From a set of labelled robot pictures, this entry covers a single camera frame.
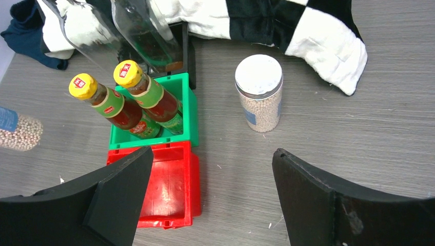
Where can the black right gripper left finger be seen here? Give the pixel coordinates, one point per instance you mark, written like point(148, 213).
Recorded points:
point(99, 208)

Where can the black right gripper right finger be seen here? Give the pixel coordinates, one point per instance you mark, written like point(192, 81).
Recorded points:
point(320, 208)

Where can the yellow-capped sauce bottle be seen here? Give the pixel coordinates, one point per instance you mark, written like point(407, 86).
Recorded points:
point(123, 112)
point(161, 105)

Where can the silver-lid spice jar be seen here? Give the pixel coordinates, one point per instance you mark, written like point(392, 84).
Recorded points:
point(19, 132)
point(259, 82)

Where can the gold-top oil bottle brown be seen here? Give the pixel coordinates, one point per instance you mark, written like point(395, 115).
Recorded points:
point(145, 28)

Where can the gold-top clear glass bottle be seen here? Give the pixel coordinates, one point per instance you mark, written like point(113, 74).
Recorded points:
point(92, 34)

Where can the red plastic bin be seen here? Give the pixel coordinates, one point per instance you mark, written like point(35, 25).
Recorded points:
point(173, 196)

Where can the green plastic bin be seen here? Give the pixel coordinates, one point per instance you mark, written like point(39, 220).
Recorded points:
point(178, 85)

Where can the black white checkered blanket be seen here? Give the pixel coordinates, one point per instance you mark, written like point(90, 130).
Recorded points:
point(322, 33)

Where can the black plastic bin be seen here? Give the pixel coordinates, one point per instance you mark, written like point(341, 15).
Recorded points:
point(181, 34)

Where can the dark blue cloth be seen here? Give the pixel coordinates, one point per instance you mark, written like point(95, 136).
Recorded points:
point(24, 34)

